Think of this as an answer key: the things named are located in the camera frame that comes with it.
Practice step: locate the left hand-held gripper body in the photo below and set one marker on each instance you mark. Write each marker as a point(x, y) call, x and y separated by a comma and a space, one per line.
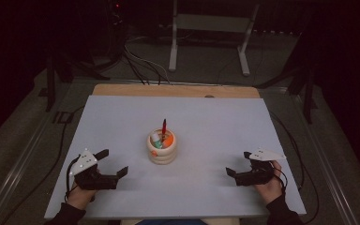
point(93, 181)

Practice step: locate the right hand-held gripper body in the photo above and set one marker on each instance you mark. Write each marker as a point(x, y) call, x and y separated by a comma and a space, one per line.
point(256, 176)

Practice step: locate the cream ringed pen holder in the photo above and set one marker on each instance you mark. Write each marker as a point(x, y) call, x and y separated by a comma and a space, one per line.
point(162, 157)

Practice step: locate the pink orange highlighter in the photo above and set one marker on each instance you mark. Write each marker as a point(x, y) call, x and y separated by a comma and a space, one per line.
point(168, 142)

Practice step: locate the red pen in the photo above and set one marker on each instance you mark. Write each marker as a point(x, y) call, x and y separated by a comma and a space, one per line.
point(164, 126)

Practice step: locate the person's right hand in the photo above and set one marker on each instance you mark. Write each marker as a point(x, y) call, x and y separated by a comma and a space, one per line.
point(272, 190)

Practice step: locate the person's left hand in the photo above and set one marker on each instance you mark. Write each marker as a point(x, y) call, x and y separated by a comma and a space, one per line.
point(79, 197)

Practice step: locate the white table mat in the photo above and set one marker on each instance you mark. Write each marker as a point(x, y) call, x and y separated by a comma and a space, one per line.
point(122, 125)

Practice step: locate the person's blue clothing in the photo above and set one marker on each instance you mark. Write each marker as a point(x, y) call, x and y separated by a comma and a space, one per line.
point(172, 222)

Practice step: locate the black floor stand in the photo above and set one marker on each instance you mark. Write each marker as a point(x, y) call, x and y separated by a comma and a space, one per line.
point(307, 93)
point(50, 87)

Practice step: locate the wooden table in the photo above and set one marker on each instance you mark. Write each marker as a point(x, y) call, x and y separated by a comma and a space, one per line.
point(168, 90)

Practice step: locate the dark equipment with red light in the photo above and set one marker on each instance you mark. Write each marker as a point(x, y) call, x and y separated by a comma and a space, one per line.
point(116, 18)

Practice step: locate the white metal stand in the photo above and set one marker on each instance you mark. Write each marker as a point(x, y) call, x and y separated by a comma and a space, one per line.
point(212, 23)

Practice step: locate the metal floor rail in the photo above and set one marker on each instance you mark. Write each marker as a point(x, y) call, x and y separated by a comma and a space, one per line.
point(15, 168)
point(325, 165)

